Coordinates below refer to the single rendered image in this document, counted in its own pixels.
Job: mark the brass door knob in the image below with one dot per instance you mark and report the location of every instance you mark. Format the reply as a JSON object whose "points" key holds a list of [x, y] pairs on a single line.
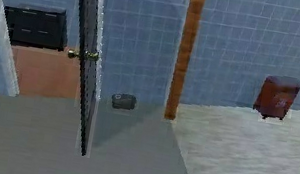
{"points": [[84, 54]]}

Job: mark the black room door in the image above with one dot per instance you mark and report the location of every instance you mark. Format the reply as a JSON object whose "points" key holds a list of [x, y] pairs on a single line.
{"points": [[88, 41]]}

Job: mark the black chest of drawers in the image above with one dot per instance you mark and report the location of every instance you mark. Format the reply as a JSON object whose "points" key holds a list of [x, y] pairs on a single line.
{"points": [[37, 27]]}

